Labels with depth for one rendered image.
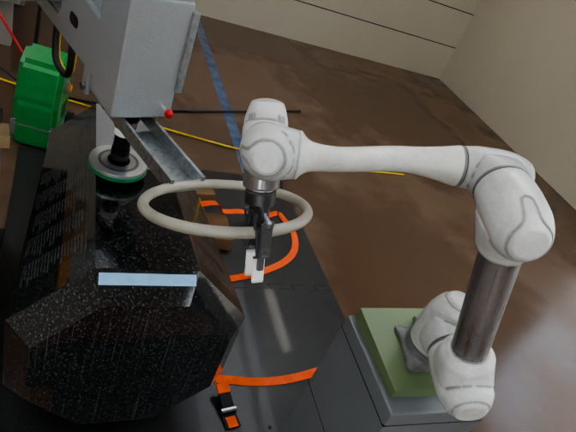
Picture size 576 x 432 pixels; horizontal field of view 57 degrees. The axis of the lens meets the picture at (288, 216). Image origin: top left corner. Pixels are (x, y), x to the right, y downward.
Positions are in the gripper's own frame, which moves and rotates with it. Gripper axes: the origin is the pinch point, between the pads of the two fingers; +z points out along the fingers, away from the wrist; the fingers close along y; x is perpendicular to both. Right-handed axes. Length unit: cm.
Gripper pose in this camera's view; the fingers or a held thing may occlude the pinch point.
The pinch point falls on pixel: (254, 266)
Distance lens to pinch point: 134.1
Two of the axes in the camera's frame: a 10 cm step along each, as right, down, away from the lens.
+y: -4.4, -3.0, 8.5
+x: -8.9, 0.5, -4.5
